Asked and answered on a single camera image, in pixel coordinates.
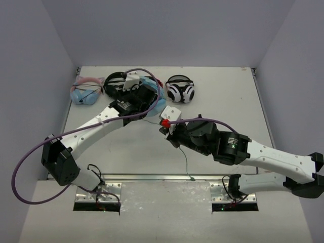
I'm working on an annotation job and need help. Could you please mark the pink blue cat-ear headphones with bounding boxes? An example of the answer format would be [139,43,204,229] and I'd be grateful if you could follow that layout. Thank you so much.
[70,75,105,105]

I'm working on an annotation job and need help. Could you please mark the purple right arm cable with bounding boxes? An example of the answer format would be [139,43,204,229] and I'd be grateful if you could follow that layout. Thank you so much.
[168,117,259,203]

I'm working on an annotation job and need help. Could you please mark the red white right wrist camera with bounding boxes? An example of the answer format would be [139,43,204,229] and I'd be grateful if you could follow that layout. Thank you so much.
[159,105,182,134]

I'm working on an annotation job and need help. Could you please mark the black base wire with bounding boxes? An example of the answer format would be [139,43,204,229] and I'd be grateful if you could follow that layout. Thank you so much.
[221,175,241,203]
[87,164,106,188]

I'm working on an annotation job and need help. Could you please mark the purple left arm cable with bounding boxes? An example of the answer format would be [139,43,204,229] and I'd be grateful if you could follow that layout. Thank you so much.
[11,67,161,205]

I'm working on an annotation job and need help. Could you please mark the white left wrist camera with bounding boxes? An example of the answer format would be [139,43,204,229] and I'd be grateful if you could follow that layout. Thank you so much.
[123,71,140,92]

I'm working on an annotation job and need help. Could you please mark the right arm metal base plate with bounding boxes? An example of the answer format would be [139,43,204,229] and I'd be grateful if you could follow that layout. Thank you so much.
[210,181,259,213]

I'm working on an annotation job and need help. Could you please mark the aluminium table edge rail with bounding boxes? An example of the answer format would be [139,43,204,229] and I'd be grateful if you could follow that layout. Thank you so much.
[45,173,236,182]

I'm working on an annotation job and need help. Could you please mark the white black headphones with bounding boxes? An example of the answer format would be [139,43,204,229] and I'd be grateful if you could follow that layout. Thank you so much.
[165,74,195,103]

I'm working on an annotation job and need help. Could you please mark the black left base wire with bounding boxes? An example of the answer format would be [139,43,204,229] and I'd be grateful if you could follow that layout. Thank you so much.
[87,164,106,188]

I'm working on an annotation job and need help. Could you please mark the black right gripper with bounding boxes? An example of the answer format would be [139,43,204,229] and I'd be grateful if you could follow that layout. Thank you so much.
[159,119,211,155]

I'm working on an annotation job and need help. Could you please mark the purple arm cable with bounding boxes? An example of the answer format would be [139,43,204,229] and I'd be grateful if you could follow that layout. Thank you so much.
[11,67,161,205]
[168,117,259,203]

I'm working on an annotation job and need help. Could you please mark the light blue over-ear headphones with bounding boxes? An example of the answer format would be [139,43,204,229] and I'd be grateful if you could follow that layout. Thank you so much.
[140,76,167,117]

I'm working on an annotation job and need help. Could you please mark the black right base wire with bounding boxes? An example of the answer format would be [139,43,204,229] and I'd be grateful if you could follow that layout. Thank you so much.
[221,175,241,203]

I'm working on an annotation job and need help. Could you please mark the red black headphones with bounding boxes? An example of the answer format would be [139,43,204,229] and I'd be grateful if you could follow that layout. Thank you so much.
[157,79,164,88]

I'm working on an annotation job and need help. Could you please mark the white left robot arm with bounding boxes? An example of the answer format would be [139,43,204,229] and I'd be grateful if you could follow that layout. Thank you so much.
[42,85,157,192]

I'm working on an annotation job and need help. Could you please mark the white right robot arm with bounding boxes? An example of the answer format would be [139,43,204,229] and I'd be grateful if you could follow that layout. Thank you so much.
[160,119,323,199]

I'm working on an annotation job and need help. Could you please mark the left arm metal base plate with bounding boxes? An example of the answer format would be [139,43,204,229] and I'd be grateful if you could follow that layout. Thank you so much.
[73,181,122,213]

